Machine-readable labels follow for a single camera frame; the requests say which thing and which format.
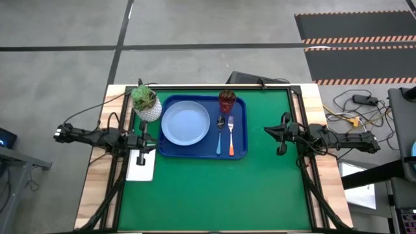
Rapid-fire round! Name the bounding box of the white paper sheet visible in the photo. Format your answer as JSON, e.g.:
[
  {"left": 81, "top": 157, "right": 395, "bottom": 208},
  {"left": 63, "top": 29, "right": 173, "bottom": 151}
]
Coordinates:
[{"left": 125, "top": 148, "right": 157, "bottom": 183}]

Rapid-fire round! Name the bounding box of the yellow cable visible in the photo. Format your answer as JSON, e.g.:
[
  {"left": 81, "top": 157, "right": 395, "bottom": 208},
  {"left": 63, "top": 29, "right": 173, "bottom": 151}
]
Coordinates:
[{"left": 322, "top": 103, "right": 391, "bottom": 130}]

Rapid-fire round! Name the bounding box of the dark blue plastic tray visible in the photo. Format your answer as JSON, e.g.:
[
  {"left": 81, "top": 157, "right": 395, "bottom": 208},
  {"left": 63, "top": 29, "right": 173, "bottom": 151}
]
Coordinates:
[{"left": 157, "top": 94, "right": 249, "bottom": 161}]

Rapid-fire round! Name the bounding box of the black cable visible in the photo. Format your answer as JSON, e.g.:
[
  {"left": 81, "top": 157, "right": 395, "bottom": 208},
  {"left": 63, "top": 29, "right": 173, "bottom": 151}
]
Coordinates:
[{"left": 64, "top": 81, "right": 157, "bottom": 127}]

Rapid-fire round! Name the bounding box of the grey desk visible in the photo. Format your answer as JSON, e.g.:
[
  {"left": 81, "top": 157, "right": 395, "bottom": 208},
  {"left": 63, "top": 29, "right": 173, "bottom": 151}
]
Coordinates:
[{"left": 0, "top": 146, "right": 53, "bottom": 226}]

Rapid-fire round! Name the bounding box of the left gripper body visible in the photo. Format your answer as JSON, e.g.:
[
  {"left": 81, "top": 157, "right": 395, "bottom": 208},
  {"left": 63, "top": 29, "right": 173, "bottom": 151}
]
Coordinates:
[{"left": 125, "top": 121, "right": 150, "bottom": 166}]

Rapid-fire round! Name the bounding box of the black flat box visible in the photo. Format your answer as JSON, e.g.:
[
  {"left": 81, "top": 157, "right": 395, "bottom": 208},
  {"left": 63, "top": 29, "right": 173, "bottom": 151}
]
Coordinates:
[{"left": 225, "top": 71, "right": 291, "bottom": 86}]

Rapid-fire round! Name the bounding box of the white sheet on floor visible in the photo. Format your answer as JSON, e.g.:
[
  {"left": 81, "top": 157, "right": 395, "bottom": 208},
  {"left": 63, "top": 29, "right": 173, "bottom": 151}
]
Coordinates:
[{"left": 337, "top": 161, "right": 378, "bottom": 211}]

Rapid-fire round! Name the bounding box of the succulent in white patterned pot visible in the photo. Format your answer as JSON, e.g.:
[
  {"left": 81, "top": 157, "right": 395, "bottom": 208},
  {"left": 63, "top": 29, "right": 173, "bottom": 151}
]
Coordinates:
[{"left": 130, "top": 84, "right": 163, "bottom": 123}]

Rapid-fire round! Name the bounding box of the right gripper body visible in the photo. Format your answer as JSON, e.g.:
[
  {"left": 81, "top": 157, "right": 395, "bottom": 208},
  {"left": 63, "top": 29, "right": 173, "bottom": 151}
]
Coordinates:
[{"left": 276, "top": 111, "right": 300, "bottom": 155}]

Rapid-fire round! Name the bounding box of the grey cart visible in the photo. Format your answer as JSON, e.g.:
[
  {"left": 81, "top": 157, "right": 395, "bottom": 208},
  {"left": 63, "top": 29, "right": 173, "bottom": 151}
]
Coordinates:
[{"left": 387, "top": 85, "right": 416, "bottom": 183}]

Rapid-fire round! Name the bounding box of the black mat with orange stripes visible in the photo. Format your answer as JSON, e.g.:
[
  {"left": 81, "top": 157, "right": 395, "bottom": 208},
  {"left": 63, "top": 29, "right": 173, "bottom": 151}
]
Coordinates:
[
  {"left": 293, "top": 10, "right": 416, "bottom": 46},
  {"left": 303, "top": 45, "right": 416, "bottom": 86}
]

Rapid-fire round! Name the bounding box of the fork with orange handle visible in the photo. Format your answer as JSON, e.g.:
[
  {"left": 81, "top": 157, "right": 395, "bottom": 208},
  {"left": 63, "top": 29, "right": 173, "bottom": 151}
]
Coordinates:
[{"left": 227, "top": 115, "right": 235, "bottom": 157}]

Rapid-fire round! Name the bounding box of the black device with blue light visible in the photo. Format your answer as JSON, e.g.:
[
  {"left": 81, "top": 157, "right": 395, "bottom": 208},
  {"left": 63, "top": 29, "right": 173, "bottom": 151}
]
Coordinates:
[{"left": 0, "top": 127, "right": 18, "bottom": 150}]

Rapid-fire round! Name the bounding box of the black power adapter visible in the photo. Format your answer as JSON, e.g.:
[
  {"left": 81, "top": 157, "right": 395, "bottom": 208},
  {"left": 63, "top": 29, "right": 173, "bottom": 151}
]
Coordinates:
[{"left": 352, "top": 94, "right": 380, "bottom": 107}]

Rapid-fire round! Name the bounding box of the red faceted plastic cup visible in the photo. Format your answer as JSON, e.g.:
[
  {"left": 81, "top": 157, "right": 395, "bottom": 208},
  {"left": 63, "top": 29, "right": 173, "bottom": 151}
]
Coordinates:
[{"left": 218, "top": 89, "right": 237, "bottom": 115}]

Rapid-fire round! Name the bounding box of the spoon with blue handle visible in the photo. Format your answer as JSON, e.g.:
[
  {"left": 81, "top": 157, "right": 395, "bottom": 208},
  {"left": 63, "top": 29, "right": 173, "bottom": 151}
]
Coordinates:
[{"left": 215, "top": 114, "right": 226, "bottom": 156}]

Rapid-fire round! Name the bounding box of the light blue plate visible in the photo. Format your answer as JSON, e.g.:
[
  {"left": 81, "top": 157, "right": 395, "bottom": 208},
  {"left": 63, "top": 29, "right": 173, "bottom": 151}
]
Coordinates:
[{"left": 161, "top": 99, "right": 211, "bottom": 146}]

